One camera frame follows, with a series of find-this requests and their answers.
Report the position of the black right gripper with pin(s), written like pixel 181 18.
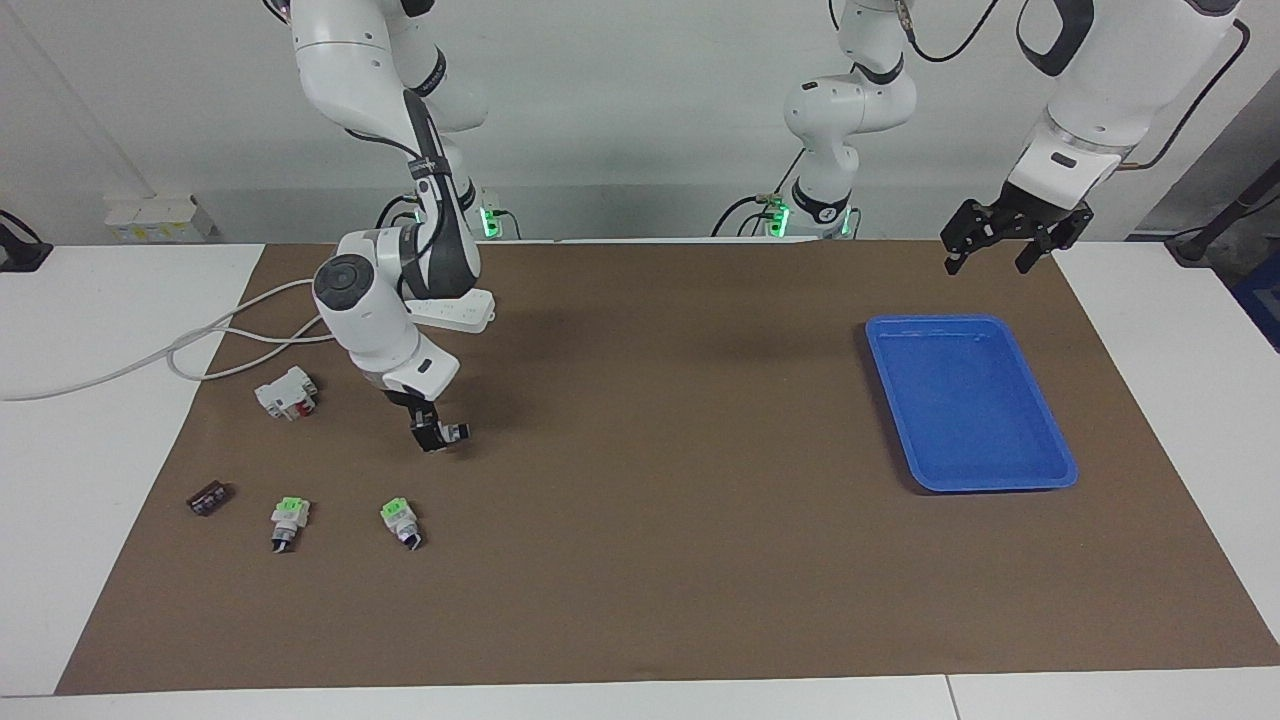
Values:
pixel 412 405

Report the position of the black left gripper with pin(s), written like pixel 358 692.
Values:
pixel 1025 210

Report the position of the orange and white switch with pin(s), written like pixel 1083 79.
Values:
pixel 458 432

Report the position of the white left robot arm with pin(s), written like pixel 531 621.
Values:
pixel 1110 70

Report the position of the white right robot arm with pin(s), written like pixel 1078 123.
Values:
pixel 370 310

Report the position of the white power strip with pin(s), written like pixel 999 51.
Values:
pixel 470 312

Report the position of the blue plastic tray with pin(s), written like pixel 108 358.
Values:
pixel 965 400

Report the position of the black stand with pole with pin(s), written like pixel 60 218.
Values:
pixel 1195 245

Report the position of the brown table mat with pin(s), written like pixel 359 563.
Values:
pixel 650 500

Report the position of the small dark cylindrical capacitor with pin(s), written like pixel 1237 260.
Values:
pixel 208 498

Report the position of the blue crate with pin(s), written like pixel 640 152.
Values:
pixel 1262 305

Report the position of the black clamp base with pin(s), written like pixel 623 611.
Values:
pixel 22 255

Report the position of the green and white switch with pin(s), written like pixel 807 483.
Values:
pixel 397 514
pixel 290 512

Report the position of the white and red switch block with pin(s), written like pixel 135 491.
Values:
pixel 280 392

